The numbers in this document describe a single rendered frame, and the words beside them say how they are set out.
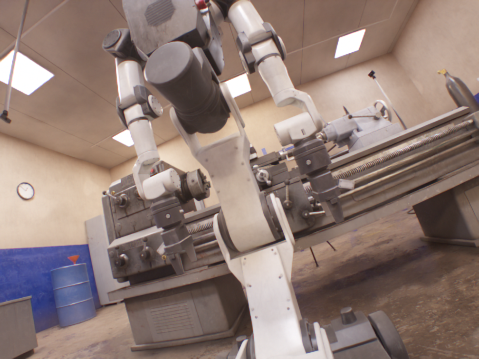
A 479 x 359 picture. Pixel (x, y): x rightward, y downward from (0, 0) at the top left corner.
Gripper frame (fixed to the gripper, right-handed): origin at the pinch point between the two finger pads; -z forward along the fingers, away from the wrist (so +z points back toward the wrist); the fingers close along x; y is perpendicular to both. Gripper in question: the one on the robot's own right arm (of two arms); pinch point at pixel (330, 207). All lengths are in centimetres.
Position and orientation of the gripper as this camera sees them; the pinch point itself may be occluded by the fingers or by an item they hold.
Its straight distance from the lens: 62.6
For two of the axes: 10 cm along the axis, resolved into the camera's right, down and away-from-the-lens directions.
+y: -9.1, 3.7, 1.7
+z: -3.5, -9.3, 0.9
